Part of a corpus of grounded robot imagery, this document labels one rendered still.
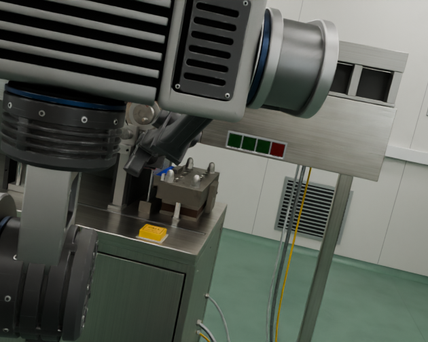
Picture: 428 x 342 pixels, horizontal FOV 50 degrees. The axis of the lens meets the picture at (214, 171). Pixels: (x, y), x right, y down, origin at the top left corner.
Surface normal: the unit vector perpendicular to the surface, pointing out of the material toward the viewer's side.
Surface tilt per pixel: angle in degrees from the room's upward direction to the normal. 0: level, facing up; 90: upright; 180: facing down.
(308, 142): 90
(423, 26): 90
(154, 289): 90
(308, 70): 95
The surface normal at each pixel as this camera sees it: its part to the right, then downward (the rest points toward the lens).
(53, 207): 0.14, 0.22
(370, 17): -0.17, 0.16
